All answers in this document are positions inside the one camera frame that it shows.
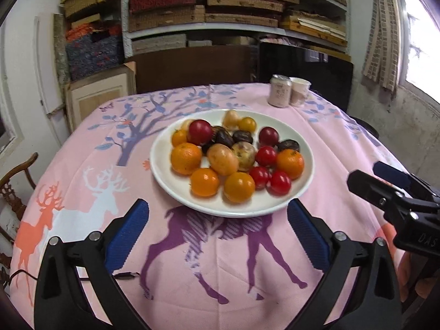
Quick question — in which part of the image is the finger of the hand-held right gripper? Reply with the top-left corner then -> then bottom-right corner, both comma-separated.
373,161 -> 440,200
346,169 -> 413,221

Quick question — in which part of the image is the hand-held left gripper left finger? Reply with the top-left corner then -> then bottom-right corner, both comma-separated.
34,198 -> 150,330

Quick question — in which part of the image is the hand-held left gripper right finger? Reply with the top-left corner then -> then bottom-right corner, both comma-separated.
287,199 -> 403,330

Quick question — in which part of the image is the white oval plate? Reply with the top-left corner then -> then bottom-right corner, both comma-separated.
149,109 -> 315,218

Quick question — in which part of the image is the small yellow cherry tomato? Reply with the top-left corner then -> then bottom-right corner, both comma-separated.
238,117 -> 257,133

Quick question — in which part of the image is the small pale pepino melon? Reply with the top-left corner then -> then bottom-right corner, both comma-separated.
222,109 -> 241,129

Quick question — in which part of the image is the person's right hand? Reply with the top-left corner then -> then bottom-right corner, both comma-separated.
399,249 -> 440,303

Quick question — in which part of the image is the pink deer-print tablecloth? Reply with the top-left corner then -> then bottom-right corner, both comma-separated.
9,82 -> 440,330

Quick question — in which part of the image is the spotted yellow pepino melon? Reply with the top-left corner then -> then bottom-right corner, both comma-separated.
231,142 -> 257,172

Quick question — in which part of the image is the white paper cup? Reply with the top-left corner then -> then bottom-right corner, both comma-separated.
290,77 -> 312,107

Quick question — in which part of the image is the brown wooden chair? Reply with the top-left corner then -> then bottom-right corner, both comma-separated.
0,152 -> 39,282

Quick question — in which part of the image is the pink drink can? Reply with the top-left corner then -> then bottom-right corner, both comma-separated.
269,75 -> 293,108

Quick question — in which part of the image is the black panel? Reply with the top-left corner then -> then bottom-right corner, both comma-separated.
258,41 -> 354,117

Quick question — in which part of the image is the bright window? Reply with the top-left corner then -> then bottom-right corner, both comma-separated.
395,0 -> 440,105

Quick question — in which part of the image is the beige checked curtain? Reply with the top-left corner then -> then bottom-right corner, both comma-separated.
361,0 -> 408,92

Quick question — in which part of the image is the white framed window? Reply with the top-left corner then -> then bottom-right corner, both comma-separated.
0,76 -> 26,159

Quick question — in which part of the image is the brown wooden board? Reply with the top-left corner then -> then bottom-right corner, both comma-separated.
125,45 -> 258,95

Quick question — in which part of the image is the stack of blue patterned boxes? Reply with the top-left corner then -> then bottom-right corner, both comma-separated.
65,24 -> 124,81

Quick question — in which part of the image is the white leaning panel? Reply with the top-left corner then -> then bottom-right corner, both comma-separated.
32,15 -> 67,119

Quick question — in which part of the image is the white metal shelf rack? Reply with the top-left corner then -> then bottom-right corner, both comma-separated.
120,0 -> 351,62

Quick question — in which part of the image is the black usb cable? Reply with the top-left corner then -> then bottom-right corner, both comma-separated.
9,270 -> 141,284

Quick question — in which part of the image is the wooden picture frame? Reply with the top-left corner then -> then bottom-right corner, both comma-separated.
64,62 -> 138,134

